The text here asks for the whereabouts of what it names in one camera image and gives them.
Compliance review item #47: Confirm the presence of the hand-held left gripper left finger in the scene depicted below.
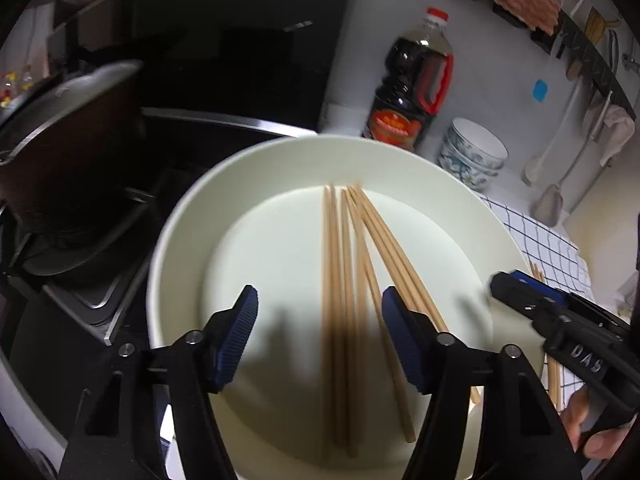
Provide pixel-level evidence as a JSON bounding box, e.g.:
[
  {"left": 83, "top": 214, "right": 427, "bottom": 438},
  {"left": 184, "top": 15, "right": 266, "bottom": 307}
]
[{"left": 60, "top": 285, "right": 260, "bottom": 480}]

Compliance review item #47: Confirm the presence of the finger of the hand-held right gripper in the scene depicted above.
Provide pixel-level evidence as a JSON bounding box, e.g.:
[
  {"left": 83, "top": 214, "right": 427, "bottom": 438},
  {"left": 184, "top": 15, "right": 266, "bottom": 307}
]
[
  {"left": 489, "top": 273, "right": 551, "bottom": 341},
  {"left": 507, "top": 269, "right": 631, "bottom": 333}
]

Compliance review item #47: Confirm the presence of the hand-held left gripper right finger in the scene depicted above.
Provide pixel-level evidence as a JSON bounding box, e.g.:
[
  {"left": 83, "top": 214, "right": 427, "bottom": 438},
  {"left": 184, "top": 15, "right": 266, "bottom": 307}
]
[{"left": 381, "top": 286, "right": 583, "bottom": 480}]

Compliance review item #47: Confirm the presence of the bundle of wooden chopsticks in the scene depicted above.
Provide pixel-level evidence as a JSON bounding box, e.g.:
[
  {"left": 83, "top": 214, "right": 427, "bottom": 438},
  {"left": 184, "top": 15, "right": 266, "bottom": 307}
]
[{"left": 322, "top": 180, "right": 482, "bottom": 458}]

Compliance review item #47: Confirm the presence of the white plastic basin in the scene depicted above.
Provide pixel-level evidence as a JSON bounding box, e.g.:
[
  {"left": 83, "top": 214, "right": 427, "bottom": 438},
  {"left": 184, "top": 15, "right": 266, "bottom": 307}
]
[{"left": 146, "top": 134, "right": 548, "bottom": 480}]

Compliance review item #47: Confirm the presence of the person's right hand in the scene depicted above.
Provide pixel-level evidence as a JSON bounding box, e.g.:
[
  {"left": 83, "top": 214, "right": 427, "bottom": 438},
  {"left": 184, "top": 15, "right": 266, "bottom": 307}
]
[{"left": 560, "top": 385, "right": 640, "bottom": 461}]

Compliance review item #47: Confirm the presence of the white black checkered cloth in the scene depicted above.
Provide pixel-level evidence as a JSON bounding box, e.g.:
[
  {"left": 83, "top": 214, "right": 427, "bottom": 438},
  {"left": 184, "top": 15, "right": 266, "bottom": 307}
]
[{"left": 477, "top": 195, "right": 601, "bottom": 411}]

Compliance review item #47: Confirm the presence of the cream cutting board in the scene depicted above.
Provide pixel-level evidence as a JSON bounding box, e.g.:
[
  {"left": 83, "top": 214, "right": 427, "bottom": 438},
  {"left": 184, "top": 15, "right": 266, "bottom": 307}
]
[{"left": 567, "top": 180, "right": 640, "bottom": 311}]

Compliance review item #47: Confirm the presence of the metal spatula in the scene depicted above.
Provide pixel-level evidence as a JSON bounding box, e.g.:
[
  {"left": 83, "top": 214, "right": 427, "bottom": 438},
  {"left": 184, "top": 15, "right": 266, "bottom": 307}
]
[{"left": 531, "top": 92, "right": 613, "bottom": 228}]

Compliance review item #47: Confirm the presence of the white floral ceramic bowl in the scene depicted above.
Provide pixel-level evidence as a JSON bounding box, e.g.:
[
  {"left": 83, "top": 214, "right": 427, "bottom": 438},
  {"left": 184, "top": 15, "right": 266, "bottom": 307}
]
[
  {"left": 439, "top": 155, "right": 493, "bottom": 192},
  {"left": 447, "top": 117, "right": 509, "bottom": 171},
  {"left": 440, "top": 135, "right": 503, "bottom": 181}
]

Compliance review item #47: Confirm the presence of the black gas stove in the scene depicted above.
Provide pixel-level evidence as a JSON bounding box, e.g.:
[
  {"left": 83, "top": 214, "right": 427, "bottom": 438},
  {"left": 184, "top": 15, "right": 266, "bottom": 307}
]
[{"left": 0, "top": 160, "right": 311, "bottom": 461}]

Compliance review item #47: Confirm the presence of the light hanging rag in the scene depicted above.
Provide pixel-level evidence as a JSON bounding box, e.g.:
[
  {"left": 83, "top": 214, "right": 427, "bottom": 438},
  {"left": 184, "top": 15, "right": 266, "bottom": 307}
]
[{"left": 597, "top": 105, "right": 637, "bottom": 167}]

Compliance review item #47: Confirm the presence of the dark soy sauce bottle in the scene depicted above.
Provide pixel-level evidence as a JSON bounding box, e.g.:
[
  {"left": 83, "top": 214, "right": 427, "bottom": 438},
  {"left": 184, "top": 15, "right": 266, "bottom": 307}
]
[{"left": 362, "top": 7, "right": 455, "bottom": 153}]

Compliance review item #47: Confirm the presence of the dark cooking pot with lid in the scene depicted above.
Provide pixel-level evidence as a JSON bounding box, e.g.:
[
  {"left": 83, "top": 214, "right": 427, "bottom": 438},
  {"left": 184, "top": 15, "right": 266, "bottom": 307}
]
[{"left": 0, "top": 59, "right": 146, "bottom": 241}]

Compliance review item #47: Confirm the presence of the black wall rack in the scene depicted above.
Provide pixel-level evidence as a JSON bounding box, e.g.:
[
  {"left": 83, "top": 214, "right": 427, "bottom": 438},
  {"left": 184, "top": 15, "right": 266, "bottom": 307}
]
[{"left": 435, "top": 0, "right": 640, "bottom": 121}]

